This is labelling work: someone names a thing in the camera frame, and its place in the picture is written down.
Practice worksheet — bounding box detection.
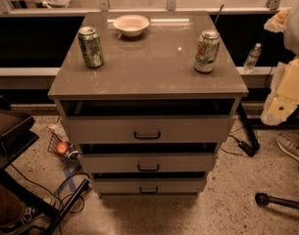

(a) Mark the black chair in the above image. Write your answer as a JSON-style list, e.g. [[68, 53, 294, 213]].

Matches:
[[0, 96, 39, 172]]

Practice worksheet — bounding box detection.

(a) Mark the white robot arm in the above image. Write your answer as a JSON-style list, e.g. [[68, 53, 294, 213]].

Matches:
[[261, 0, 299, 125]]

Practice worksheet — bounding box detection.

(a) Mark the black floor cable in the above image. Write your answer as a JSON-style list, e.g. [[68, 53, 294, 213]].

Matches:
[[10, 164, 91, 215]]

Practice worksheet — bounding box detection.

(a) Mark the red apple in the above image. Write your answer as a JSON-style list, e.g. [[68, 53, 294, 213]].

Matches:
[[55, 142, 70, 156]]

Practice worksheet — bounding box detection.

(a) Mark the grey sneaker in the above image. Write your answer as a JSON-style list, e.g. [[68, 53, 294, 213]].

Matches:
[[276, 134, 299, 162]]

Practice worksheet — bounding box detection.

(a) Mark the black tripod leg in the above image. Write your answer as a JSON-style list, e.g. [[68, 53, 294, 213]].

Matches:
[[255, 193, 299, 210]]

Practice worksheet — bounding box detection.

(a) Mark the clear water bottle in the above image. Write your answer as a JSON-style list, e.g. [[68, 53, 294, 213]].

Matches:
[[243, 43, 262, 73]]

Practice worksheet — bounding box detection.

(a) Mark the white bowl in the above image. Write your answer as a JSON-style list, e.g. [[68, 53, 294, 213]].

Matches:
[[113, 15, 149, 37]]

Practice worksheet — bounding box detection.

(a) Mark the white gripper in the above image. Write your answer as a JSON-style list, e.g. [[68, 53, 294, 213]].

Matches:
[[261, 7, 299, 125]]

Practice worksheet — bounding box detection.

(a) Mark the white green soda can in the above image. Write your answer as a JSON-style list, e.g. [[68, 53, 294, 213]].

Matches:
[[194, 29, 221, 73]]

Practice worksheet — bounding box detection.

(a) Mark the black sneaker with laces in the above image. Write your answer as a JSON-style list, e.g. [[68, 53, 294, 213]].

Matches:
[[0, 200, 44, 234]]

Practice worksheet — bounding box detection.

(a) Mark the black stand leg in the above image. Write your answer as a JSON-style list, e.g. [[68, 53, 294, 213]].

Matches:
[[237, 104, 260, 157]]

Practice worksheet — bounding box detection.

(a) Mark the grey drawer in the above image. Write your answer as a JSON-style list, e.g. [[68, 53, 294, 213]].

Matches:
[[78, 143, 217, 173], [92, 171, 207, 196], [60, 99, 236, 145]]

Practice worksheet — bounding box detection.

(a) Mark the grey drawer cabinet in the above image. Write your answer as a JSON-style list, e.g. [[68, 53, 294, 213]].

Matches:
[[47, 11, 249, 199]]

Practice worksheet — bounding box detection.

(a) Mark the wire basket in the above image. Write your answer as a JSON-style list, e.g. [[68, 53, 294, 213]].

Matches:
[[48, 134, 78, 165]]

